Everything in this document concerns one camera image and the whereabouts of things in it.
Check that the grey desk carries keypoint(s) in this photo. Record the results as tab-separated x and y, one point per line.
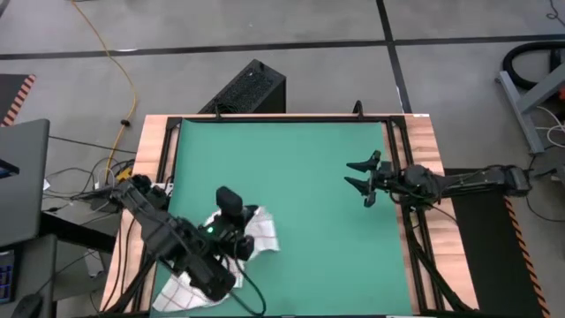
39	274

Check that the grey metal stand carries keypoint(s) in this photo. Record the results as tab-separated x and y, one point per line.
523	119

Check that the black hazard-striped floor mat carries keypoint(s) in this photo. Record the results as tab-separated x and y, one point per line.
485	247
11	95

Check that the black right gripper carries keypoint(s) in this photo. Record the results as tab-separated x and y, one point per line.
386	185

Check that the white red-checked towel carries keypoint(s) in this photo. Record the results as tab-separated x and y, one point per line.
265	234

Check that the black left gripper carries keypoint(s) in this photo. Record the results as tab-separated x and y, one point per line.
225	234

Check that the yellow power plug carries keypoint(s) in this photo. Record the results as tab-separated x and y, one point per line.
125	174

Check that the black computer mouse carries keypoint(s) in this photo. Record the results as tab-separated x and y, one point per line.
27	307

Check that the black metal table frame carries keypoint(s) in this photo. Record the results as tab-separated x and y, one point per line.
287	118

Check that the black table clamp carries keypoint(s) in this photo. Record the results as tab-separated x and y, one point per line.
358	109
218	112

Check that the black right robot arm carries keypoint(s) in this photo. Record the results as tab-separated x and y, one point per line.
476	179

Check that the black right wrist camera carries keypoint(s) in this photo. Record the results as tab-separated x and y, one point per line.
386	168

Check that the dark keypad device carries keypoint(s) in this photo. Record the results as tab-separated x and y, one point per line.
6	278

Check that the dark grey flat monitor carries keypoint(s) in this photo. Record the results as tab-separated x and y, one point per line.
22	199

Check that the white corner bracket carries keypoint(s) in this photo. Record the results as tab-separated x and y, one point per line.
169	189

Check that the green table mat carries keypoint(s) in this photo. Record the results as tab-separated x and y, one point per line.
300	176

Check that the black perforated computer case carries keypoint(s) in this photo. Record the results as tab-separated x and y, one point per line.
247	88

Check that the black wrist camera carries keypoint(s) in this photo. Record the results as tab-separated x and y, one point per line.
229	201
386	168

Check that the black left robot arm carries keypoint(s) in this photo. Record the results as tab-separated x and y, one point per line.
167	234

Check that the black desk bar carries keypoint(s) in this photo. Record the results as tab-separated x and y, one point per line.
79	232

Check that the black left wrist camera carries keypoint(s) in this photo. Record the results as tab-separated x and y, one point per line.
229	201

